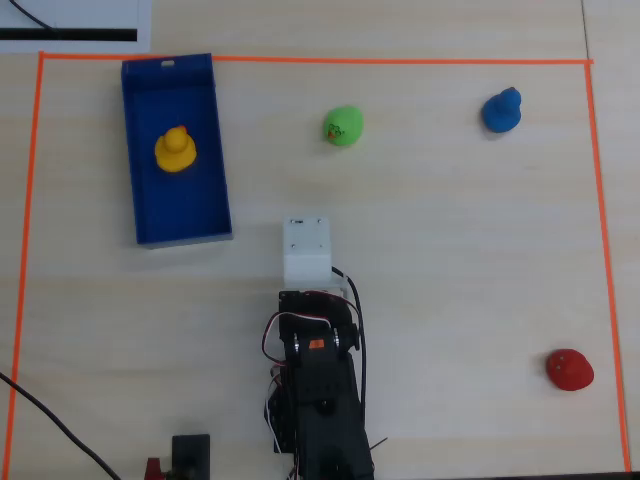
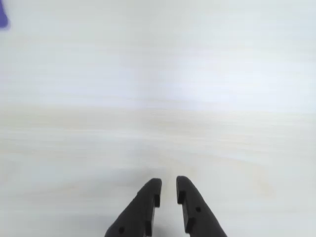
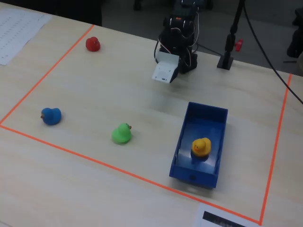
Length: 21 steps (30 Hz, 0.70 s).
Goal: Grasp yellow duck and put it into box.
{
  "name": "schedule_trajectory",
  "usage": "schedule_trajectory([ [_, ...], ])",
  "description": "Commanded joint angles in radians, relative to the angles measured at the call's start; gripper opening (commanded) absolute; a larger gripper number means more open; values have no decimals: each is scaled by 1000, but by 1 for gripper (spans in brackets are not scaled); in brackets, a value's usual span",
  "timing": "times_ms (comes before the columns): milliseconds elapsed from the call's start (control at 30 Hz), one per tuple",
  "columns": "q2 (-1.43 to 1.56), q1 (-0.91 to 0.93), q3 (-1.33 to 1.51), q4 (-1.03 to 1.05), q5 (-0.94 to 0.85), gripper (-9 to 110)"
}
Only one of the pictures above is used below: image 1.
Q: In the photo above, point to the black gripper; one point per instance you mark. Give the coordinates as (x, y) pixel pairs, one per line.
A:
(303, 298)

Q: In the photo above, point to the orange tape strip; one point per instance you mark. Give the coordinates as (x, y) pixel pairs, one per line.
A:
(350, 60)
(605, 250)
(31, 175)

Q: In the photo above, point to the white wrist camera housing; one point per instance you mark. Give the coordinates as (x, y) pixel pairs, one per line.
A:
(305, 245)

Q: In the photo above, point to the yellow rubber duck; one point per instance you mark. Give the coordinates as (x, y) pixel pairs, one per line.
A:
(175, 155)

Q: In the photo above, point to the red rubber duck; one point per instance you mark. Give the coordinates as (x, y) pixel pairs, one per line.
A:
(570, 371)

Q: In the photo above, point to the blue plastic box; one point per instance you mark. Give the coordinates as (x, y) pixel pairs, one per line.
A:
(175, 210)

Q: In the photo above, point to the black camera stand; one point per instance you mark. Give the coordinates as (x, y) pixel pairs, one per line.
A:
(190, 447)

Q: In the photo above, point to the red stand knob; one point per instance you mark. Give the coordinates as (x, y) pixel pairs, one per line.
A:
(152, 470)

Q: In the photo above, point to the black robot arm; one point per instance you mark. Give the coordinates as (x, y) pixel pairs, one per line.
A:
(325, 400)

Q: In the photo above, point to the green rubber duck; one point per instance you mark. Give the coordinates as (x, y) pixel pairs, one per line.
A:
(345, 127)

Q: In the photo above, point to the white paper with black bar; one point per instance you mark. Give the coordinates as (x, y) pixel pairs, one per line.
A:
(100, 15)

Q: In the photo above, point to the blue rubber duck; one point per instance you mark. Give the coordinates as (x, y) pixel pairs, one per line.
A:
(501, 115)

